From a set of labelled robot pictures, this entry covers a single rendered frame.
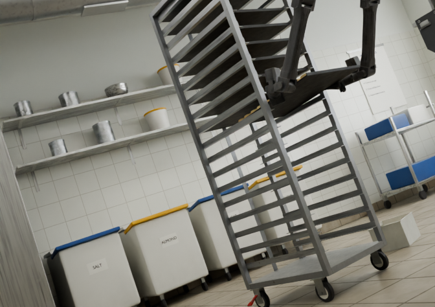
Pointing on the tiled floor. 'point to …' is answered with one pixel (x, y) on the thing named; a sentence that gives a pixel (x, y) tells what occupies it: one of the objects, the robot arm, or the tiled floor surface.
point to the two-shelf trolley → (403, 154)
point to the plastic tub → (398, 232)
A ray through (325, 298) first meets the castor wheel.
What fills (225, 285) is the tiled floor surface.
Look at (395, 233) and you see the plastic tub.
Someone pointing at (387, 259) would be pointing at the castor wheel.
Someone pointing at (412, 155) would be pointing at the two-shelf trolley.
